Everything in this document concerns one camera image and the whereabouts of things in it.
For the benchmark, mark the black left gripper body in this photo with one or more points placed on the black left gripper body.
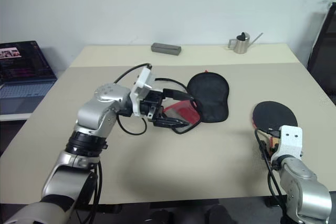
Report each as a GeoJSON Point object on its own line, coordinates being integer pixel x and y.
{"type": "Point", "coordinates": [152, 103]}

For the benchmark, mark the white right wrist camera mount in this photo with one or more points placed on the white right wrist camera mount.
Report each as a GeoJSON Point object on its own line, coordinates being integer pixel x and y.
{"type": "Point", "coordinates": [288, 142]}

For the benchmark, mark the grey rectangular box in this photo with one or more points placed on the grey rectangular box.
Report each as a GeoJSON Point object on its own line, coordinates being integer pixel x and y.
{"type": "Point", "coordinates": [165, 48]}

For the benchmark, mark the metal watering can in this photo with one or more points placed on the metal watering can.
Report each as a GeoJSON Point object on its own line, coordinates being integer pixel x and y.
{"type": "Point", "coordinates": [241, 45]}

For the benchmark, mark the black and red paddle case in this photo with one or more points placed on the black and red paddle case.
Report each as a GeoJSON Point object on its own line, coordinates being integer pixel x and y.
{"type": "Point", "coordinates": [210, 98]}

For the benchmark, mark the open blue laptop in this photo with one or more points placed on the open blue laptop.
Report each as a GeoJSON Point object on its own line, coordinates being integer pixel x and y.
{"type": "Point", "coordinates": [26, 87]}

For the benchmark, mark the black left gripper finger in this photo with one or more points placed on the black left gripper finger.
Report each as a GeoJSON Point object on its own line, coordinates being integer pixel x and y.
{"type": "Point", "coordinates": [178, 94]}
{"type": "Point", "coordinates": [170, 123]}

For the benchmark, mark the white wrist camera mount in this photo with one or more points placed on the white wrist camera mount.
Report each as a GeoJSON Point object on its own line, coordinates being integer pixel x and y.
{"type": "Point", "coordinates": [288, 142]}
{"type": "Point", "coordinates": [143, 82]}

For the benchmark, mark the black rubber table tennis paddle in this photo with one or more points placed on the black rubber table tennis paddle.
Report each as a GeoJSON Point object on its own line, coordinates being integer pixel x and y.
{"type": "Point", "coordinates": [273, 113]}

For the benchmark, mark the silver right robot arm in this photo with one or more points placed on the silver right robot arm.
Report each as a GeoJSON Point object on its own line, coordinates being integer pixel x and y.
{"type": "Point", "coordinates": [309, 190]}

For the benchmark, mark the black table frame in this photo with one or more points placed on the black table frame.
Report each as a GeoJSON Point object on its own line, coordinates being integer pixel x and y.
{"type": "Point", "coordinates": [118, 208]}

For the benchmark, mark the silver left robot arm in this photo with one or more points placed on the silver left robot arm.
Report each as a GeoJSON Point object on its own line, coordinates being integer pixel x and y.
{"type": "Point", "coordinates": [92, 113]}

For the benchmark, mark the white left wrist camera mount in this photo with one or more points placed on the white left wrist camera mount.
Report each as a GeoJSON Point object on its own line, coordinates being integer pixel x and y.
{"type": "Point", "coordinates": [143, 82]}

